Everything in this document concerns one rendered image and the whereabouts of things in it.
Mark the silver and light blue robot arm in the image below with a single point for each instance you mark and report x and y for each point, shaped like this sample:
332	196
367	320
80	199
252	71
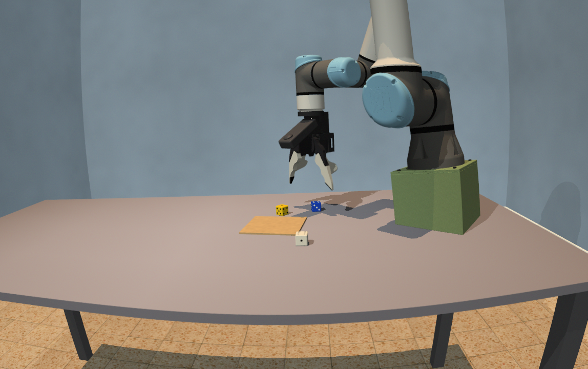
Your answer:
396	92

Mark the blue die with white pips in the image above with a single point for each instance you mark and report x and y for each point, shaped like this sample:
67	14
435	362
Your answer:
315	206

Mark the tan mat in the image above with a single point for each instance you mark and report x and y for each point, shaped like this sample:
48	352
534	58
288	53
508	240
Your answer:
274	225

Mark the grey die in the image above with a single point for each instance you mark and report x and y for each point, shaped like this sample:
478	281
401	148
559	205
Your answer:
301	238

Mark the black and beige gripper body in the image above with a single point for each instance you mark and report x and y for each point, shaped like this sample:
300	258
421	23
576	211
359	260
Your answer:
321	133

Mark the yellow die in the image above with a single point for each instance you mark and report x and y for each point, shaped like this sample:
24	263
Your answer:
282	210

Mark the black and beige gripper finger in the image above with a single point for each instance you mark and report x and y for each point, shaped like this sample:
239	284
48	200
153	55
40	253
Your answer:
296	162
327	167

